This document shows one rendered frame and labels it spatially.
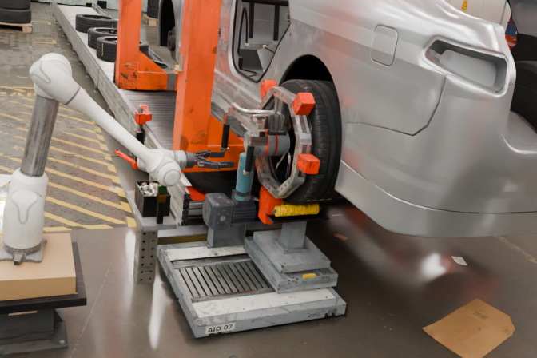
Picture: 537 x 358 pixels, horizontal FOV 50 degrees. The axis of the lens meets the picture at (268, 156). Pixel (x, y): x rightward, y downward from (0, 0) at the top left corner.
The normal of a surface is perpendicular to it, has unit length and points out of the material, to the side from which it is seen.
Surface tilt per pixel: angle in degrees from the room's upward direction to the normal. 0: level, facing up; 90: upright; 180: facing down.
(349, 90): 90
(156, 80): 90
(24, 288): 90
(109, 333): 0
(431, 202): 101
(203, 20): 90
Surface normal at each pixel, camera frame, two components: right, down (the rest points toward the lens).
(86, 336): 0.13, -0.94
